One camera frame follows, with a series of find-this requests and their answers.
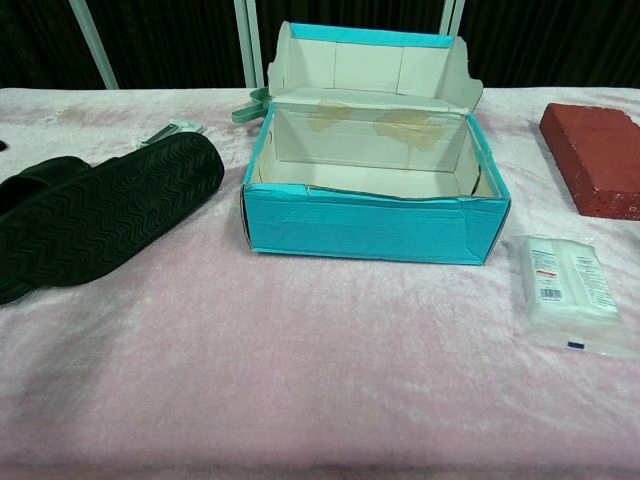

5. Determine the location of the black shoe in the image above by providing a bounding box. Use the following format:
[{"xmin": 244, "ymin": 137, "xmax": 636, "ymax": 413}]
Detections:
[
  {"xmin": 0, "ymin": 155, "xmax": 92, "ymax": 204},
  {"xmin": 0, "ymin": 132, "xmax": 225, "ymax": 306}
]

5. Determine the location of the teal cardboard shoe box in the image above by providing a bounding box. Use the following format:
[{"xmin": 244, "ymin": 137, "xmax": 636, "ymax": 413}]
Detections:
[{"xmin": 239, "ymin": 20, "xmax": 512, "ymax": 266}]

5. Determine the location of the pink plush table cloth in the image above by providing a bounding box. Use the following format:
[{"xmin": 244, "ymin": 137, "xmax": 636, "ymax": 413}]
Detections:
[{"xmin": 0, "ymin": 85, "xmax": 640, "ymax": 480}]

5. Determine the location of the green plastic scoop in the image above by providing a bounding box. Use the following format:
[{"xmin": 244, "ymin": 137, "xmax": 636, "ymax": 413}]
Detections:
[{"xmin": 231, "ymin": 87, "xmax": 274, "ymax": 125}]

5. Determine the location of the white folding phone stand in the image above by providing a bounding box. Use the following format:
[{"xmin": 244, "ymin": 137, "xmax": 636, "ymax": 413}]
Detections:
[{"xmin": 133, "ymin": 118, "xmax": 206, "ymax": 149}]

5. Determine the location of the white wet wipes packet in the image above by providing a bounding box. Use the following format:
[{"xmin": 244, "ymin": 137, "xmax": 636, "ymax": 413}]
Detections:
[{"xmin": 504, "ymin": 233, "xmax": 640, "ymax": 361}]

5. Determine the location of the red brick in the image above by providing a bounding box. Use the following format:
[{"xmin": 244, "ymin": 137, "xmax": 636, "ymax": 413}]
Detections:
[{"xmin": 538, "ymin": 102, "xmax": 640, "ymax": 221}]

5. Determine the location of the double white partition post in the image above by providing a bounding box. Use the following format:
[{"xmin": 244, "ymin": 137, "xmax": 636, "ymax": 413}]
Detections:
[{"xmin": 233, "ymin": 0, "xmax": 266, "ymax": 90}]

